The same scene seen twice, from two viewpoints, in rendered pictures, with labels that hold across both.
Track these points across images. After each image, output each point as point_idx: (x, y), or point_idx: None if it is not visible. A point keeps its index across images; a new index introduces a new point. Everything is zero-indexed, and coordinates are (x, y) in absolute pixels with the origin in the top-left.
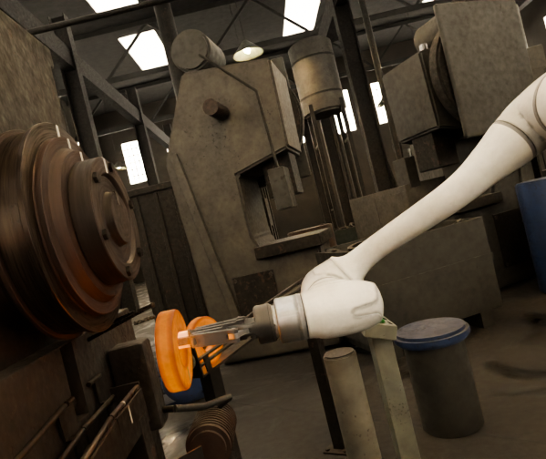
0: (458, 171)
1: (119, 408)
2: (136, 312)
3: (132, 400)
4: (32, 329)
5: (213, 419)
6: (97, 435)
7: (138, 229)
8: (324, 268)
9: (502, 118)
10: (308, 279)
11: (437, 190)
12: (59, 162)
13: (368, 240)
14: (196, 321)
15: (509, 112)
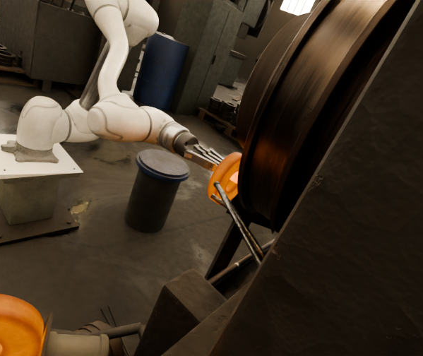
0: (125, 36)
1: (241, 258)
2: (229, 200)
3: (224, 269)
4: None
5: (91, 330)
6: (265, 246)
7: (241, 97)
8: (134, 103)
9: (117, 6)
10: (138, 114)
11: (126, 46)
12: None
13: (114, 77)
14: (8, 295)
15: (116, 3)
